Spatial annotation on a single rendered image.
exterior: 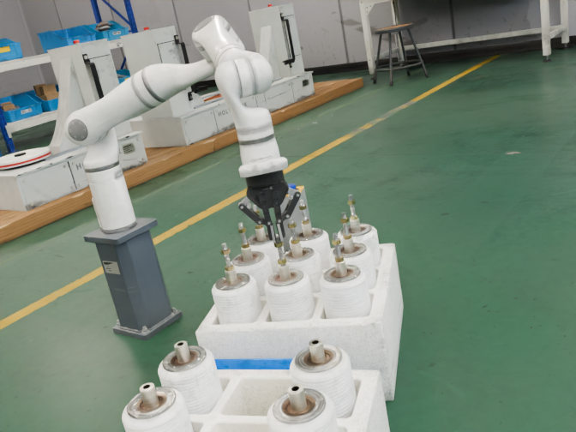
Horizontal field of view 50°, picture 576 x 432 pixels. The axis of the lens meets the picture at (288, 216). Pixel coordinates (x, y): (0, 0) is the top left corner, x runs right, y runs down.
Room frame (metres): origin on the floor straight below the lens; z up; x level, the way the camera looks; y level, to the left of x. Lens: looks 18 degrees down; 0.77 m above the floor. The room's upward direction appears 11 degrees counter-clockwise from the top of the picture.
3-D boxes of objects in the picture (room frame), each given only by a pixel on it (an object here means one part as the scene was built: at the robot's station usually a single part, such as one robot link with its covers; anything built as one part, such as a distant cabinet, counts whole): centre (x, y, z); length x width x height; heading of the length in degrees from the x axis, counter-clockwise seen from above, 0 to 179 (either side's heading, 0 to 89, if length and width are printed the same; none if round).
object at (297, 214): (1.58, -0.02, 0.16); 0.07 x 0.07 x 0.31; 73
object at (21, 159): (3.24, 1.32, 0.29); 0.30 x 0.30 x 0.06
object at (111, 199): (1.60, 0.45, 0.39); 0.09 x 0.09 x 0.17; 51
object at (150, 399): (0.81, 0.26, 0.26); 0.02 x 0.02 x 0.03
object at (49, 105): (6.41, 2.14, 0.36); 0.50 x 0.38 x 0.21; 52
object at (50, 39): (6.76, 1.88, 0.89); 0.50 x 0.38 x 0.21; 50
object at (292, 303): (1.17, 0.03, 0.16); 0.10 x 0.10 x 0.18
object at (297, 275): (1.17, 0.03, 0.25); 0.08 x 0.08 x 0.01
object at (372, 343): (1.28, 0.00, 0.09); 0.39 x 0.39 x 0.18; 73
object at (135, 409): (0.81, 0.26, 0.25); 0.08 x 0.08 x 0.01
